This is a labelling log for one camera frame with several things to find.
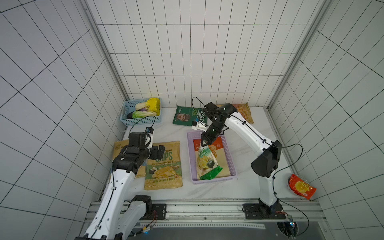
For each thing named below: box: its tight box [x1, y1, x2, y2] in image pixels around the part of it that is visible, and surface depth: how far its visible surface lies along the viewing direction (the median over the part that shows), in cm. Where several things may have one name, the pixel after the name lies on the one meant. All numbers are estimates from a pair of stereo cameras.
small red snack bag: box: [288, 173, 317, 200], surface depth 78 cm
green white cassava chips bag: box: [197, 145, 224, 180], surface depth 76 cm
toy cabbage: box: [132, 110, 157, 119], surface depth 109 cm
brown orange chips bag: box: [232, 103, 255, 124], surface depth 120 cm
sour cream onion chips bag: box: [144, 140, 183, 191], surface depth 87 cm
